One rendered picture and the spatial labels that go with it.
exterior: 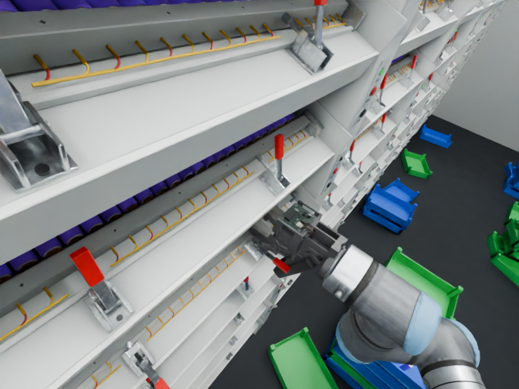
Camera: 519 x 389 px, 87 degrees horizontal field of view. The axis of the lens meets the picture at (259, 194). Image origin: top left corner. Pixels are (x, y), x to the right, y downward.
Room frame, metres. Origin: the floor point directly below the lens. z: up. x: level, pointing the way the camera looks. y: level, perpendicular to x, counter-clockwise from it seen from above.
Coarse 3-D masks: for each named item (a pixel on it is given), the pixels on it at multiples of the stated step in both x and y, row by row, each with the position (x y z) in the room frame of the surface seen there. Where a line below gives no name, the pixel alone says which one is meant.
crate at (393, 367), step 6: (378, 360) 0.36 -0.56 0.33; (384, 366) 0.35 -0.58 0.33; (390, 366) 0.35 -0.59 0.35; (396, 366) 0.34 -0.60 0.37; (414, 366) 0.37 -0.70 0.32; (396, 372) 0.33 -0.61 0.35; (402, 372) 0.33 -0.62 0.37; (408, 372) 0.35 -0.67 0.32; (414, 372) 0.35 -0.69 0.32; (402, 378) 0.32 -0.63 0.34; (408, 378) 0.32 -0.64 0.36; (414, 378) 0.33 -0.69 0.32; (420, 378) 0.34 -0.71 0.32; (408, 384) 0.31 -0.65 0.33; (414, 384) 0.30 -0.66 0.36; (420, 384) 0.32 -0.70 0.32
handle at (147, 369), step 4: (144, 360) 0.09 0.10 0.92; (140, 364) 0.08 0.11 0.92; (144, 364) 0.08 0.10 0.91; (148, 364) 0.09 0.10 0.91; (144, 368) 0.08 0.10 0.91; (148, 368) 0.08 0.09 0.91; (152, 368) 0.08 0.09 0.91; (144, 372) 0.08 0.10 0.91; (148, 372) 0.08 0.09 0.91; (152, 372) 0.08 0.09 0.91; (148, 376) 0.07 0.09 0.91; (152, 376) 0.07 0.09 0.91; (156, 376) 0.07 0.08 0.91; (152, 380) 0.07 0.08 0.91; (156, 380) 0.07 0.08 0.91; (160, 380) 0.07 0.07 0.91; (156, 384) 0.06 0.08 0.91; (160, 384) 0.07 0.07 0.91; (164, 384) 0.07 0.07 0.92; (156, 388) 0.06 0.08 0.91; (160, 388) 0.06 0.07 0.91; (164, 388) 0.06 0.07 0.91; (168, 388) 0.06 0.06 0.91
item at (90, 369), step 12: (264, 216) 0.39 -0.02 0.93; (240, 240) 0.31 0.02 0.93; (228, 252) 0.28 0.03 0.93; (216, 264) 0.25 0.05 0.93; (192, 276) 0.22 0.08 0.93; (216, 276) 0.24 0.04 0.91; (180, 288) 0.19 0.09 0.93; (204, 288) 0.21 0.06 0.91; (168, 300) 0.17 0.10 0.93; (180, 300) 0.18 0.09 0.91; (156, 312) 0.15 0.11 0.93; (144, 324) 0.13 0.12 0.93; (132, 336) 0.11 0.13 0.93; (108, 348) 0.09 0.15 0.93; (120, 348) 0.09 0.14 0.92; (96, 360) 0.07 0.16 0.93; (84, 372) 0.06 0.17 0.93; (72, 384) 0.04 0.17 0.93; (96, 384) 0.05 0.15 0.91
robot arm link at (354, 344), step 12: (348, 312) 0.24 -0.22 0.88; (348, 324) 0.22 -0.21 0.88; (336, 336) 0.22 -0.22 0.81; (348, 336) 0.20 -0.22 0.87; (360, 336) 0.19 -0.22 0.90; (348, 348) 0.19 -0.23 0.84; (360, 348) 0.19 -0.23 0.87; (372, 348) 0.18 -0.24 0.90; (384, 348) 0.18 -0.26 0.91; (396, 348) 0.20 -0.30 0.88; (360, 360) 0.18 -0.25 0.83; (372, 360) 0.19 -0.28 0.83; (384, 360) 0.18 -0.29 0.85; (396, 360) 0.18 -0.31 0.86; (408, 360) 0.19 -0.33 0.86
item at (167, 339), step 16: (304, 192) 0.48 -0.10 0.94; (272, 224) 0.40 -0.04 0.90; (240, 256) 0.30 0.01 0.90; (224, 272) 0.26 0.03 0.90; (240, 272) 0.27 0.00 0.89; (208, 288) 0.22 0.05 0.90; (224, 288) 0.23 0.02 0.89; (192, 304) 0.19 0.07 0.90; (208, 304) 0.19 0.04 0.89; (176, 320) 0.15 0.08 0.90; (192, 320) 0.16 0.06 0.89; (144, 336) 0.12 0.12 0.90; (160, 336) 0.13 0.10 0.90; (176, 336) 0.13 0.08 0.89; (160, 352) 0.11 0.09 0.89; (112, 368) 0.07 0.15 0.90; (128, 368) 0.08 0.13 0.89; (112, 384) 0.06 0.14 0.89; (128, 384) 0.06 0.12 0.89
